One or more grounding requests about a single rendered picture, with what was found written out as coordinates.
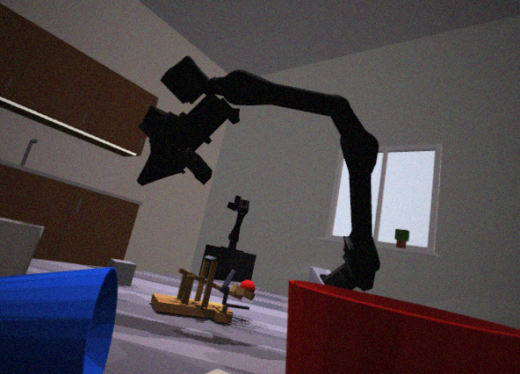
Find red ball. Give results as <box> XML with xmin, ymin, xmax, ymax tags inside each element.
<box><xmin>240</xmin><ymin>280</ymin><xmax>255</xmax><ymax>293</ymax></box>

